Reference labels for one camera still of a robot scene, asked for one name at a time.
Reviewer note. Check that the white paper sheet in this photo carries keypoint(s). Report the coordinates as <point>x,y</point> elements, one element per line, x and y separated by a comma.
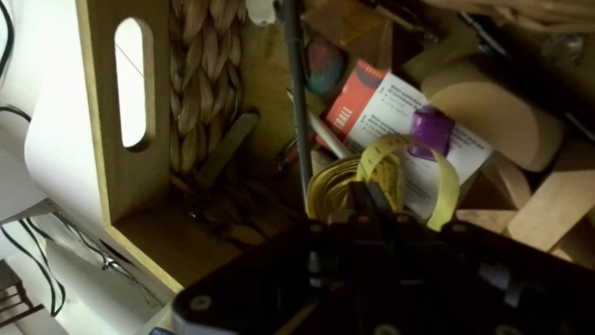
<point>61,160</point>

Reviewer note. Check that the yellow measuring tape ribbon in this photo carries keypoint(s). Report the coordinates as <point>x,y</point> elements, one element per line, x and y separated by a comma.
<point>383,160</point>

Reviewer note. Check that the woven wicker basket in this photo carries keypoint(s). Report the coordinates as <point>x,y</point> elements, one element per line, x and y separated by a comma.
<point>204,80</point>

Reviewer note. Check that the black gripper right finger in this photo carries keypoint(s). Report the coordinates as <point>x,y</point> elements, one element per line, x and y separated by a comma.
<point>427,260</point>

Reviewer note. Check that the triangular wooden block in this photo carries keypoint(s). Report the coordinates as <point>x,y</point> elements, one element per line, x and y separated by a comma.
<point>507,186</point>

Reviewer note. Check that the red and white card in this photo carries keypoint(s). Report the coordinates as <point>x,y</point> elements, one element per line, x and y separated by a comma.
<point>383,104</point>

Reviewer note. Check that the white pen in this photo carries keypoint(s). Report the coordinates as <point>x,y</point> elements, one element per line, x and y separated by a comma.
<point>325,132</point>

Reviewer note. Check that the dark flat stick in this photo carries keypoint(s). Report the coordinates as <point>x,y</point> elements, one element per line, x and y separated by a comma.
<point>229,145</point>

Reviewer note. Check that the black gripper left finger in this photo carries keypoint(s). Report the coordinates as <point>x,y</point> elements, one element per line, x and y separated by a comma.
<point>372,260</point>

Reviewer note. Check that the grey rod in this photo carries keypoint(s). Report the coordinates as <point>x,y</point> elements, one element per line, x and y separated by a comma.
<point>297,93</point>

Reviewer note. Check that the teal and pink ball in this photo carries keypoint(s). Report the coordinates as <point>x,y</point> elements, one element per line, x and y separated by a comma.
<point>323,65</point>

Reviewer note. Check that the half-round wooden block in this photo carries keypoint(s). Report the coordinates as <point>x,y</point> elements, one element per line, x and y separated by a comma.
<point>494,117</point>

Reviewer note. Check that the rectangular wooden block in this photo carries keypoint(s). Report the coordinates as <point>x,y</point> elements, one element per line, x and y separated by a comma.
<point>550,206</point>

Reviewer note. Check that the purple plastic cap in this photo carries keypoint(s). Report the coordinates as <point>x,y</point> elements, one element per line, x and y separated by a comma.
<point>429,130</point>

